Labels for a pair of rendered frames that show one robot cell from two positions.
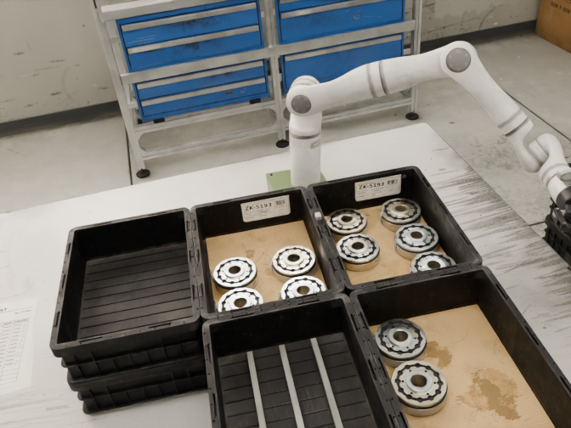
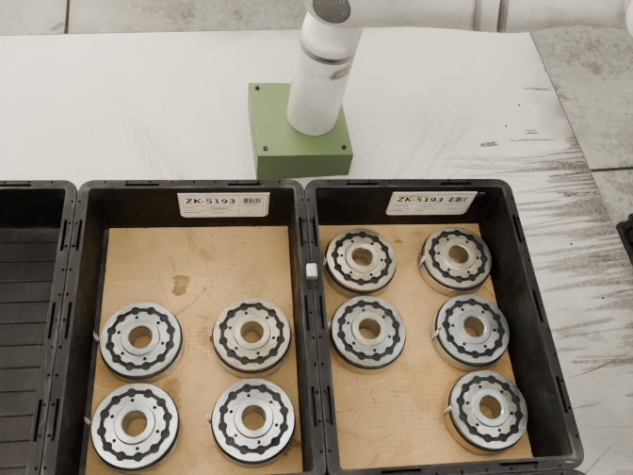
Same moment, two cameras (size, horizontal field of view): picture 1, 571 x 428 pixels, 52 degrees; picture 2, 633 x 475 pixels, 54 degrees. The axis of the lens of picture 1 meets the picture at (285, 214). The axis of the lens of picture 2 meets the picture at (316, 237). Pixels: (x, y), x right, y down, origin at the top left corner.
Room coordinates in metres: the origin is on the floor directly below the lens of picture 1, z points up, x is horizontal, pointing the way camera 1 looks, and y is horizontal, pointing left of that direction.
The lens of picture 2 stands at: (0.75, -0.02, 1.64)
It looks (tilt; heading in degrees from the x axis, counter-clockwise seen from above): 60 degrees down; 352
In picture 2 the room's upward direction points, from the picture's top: 12 degrees clockwise
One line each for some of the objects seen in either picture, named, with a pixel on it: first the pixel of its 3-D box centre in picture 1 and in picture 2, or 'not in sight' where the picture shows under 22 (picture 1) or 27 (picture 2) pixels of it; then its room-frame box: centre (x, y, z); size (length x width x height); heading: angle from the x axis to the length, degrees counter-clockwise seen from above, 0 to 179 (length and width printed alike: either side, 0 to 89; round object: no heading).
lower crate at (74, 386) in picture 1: (145, 321); not in sight; (1.00, 0.36, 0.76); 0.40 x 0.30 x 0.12; 7
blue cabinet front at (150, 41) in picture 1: (198, 61); not in sight; (2.97, 0.36, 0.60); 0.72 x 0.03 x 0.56; 101
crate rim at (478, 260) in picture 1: (386, 223); (430, 312); (1.07, -0.23, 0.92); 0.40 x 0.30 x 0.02; 7
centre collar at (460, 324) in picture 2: (416, 235); (474, 327); (1.08, -0.31, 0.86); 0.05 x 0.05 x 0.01
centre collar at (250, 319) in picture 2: (293, 258); (251, 332); (1.05, -0.01, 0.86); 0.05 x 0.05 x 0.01
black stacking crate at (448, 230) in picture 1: (386, 240); (419, 327); (1.07, -0.23, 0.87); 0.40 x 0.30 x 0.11; 7
